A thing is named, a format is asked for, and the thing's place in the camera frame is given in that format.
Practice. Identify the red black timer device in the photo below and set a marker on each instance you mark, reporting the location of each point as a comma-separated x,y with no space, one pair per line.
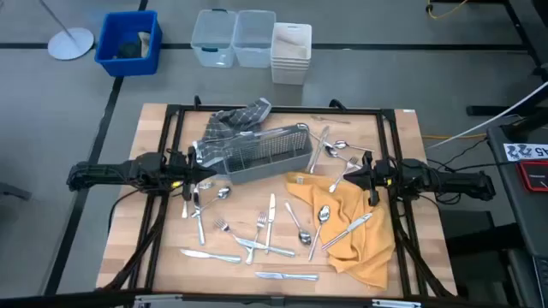
535,175

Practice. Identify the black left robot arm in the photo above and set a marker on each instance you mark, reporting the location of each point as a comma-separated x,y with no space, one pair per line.
107,173

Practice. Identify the black aluminium crossbar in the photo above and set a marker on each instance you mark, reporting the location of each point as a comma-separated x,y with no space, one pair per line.
231,303

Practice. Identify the silver fork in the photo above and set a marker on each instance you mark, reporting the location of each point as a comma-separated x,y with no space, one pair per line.
341,176
222,225
261,220

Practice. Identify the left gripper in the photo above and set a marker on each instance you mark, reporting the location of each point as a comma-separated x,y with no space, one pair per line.
182,171

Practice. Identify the dark cloth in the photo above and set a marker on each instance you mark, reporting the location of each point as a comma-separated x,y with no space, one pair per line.
128,50

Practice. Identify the white plastic bin stack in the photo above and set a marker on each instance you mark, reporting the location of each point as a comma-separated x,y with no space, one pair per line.
289,72

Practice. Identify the yellow cloth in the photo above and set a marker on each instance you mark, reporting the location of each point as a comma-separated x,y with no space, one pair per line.
359,256

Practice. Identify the grey mesh cutlery basket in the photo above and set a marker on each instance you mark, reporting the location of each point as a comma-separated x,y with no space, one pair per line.
274,167

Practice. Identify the white printed label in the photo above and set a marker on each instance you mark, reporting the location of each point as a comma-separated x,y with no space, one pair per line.
520,152

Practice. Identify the dark grey stand foot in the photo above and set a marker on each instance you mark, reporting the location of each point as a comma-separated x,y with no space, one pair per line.
13,190

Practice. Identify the black frame clamp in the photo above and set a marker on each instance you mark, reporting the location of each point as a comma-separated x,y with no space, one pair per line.
197,102
338,104

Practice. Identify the blue plastic bin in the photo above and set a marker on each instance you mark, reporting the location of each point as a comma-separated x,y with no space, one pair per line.
128,68

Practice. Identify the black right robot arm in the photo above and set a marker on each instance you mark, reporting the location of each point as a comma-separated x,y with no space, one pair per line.
454,181

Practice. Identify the beige paper piece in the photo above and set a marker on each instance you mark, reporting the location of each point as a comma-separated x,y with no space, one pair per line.
144,43

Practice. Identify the silver bracket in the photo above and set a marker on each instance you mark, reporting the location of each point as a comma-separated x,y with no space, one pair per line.
396,304
158,303

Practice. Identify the black side desk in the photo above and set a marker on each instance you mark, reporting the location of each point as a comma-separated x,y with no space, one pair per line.
526,214

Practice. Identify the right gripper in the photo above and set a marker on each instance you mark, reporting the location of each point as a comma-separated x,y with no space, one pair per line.
383,176

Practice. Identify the grey checked cloth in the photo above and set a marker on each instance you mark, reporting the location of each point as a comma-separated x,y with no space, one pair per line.
231,122

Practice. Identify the black metal floor stand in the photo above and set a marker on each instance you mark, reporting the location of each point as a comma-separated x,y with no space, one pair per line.
492,110

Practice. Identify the grey round stand base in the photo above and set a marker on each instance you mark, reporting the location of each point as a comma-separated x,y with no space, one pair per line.
70,45

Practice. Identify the clear plastic bin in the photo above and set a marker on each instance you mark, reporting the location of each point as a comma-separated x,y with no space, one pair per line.
254,55

